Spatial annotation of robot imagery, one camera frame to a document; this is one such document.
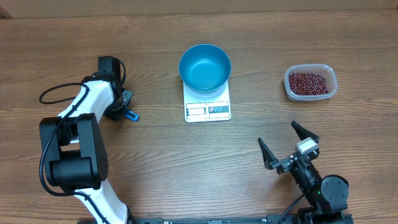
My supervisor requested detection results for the teal plastic bowl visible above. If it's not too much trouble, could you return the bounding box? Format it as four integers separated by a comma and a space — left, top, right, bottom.
178, 44, 232, 93

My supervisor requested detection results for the white digital kitchen scale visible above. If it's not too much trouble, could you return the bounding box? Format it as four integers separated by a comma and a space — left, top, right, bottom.
183, 82, 231, 123

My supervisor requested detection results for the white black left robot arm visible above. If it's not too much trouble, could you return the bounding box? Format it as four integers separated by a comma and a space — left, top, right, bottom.
39, 56, 139, 223

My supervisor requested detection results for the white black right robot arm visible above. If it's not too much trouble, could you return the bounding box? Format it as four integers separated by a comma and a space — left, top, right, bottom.
257, 121, 353, 224

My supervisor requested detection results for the red adzuki beans pile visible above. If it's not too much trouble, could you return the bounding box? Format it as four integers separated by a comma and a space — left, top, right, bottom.
288, 73, 329, 95

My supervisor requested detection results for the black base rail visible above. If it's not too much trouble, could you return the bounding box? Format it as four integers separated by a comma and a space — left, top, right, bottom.
77, 214, 354, 224

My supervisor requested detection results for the orange scoop with blue handle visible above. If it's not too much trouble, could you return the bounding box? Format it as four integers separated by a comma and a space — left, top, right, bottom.
124, 110, 140, 122

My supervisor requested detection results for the clear plastic container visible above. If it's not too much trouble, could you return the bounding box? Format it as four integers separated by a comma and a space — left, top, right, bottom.
284, 63, 338, 102

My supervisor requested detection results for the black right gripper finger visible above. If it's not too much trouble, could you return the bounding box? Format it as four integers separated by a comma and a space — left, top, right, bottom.
257, 138, 278, 170
291, 121, 320, 142

